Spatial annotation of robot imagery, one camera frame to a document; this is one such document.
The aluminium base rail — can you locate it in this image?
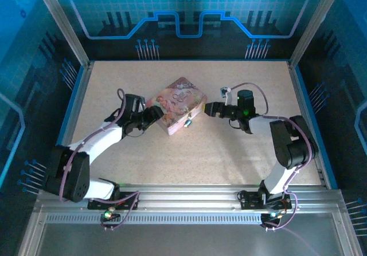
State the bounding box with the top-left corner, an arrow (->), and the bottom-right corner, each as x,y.
33,183 -> 346,214

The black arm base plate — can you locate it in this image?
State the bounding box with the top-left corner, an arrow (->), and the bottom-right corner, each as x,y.
237,191 -> 300,211
87,191 -> 140,211

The slotted grey cable duct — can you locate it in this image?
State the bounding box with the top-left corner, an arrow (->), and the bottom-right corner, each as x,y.
45,213 -> 266,226

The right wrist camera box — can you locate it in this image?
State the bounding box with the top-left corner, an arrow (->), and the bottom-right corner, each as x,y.
219,86 -> 233,107

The pink illustrated tin box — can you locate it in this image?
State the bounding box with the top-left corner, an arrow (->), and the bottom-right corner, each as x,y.
145,77 -> 208,136

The grey metal panel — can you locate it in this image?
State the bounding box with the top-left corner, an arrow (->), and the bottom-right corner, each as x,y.
36,223 -> 346,256

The aluminium frame post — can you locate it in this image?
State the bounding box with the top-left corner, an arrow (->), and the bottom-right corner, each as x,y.
288,0 -> 346,68
32,0 -> 90,68

